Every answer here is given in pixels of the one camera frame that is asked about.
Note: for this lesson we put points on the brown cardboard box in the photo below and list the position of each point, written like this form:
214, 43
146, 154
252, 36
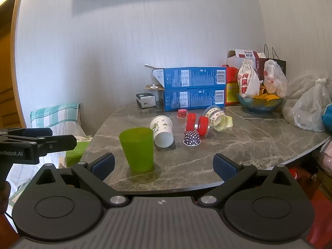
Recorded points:
153, 93

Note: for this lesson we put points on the clear plastic bag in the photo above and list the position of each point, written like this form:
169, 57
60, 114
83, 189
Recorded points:
310, 109
302, 83

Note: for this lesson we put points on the white cloth pouch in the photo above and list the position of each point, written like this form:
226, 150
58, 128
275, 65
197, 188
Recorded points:
248, 80

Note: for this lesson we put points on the pink bag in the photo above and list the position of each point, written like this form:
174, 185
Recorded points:
326, 151

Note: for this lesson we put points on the white printed paper cup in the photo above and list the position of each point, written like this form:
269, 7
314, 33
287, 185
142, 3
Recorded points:
162, 131

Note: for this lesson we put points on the clear printed plastic cup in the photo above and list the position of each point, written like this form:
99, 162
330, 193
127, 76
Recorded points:
216, 118

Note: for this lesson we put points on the blue glass bowl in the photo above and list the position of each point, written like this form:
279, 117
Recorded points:
259, 105

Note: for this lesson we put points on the blue cardboard box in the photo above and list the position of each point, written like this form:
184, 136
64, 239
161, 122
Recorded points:
192, 77
193, 99

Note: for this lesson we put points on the yellow snacks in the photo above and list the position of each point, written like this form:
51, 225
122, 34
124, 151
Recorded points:
268, 98

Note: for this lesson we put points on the black paper bag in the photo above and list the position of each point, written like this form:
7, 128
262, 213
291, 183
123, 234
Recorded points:
281, 66

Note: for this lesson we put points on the red yellow box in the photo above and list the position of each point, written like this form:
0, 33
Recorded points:
231, 88

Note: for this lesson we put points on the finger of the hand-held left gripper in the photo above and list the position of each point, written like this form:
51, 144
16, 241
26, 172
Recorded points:
39, 132
61, 142

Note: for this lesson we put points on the wooden door frame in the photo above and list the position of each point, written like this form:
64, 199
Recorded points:
10, 70

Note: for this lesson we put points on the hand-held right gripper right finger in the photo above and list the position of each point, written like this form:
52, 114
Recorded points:
225, 166

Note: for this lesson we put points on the red polka dot small cup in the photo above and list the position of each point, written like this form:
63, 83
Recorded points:
182, 113

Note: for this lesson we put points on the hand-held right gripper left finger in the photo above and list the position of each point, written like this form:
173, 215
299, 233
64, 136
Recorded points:
103, 165

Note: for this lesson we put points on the green plastic cup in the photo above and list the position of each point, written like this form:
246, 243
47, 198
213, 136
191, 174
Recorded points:
138, 147

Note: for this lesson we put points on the red plastic cup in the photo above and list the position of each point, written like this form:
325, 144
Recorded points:
203, 125
191, 122

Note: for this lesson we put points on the white plastic bag red print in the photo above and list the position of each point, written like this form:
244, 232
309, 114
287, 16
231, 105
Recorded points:
275, 80

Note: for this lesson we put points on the purple polka dot small cup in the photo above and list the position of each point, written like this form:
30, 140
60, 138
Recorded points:
192, 138

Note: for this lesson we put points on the green plaid towel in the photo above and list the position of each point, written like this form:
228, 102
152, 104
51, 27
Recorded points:
55, 112

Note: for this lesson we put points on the blue bag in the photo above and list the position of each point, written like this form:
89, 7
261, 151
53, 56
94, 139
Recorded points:
327, 118

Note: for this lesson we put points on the red white carton box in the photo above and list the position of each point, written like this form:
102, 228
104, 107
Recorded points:
249, 55

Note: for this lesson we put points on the small black white device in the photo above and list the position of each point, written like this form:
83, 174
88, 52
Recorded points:
145, 100

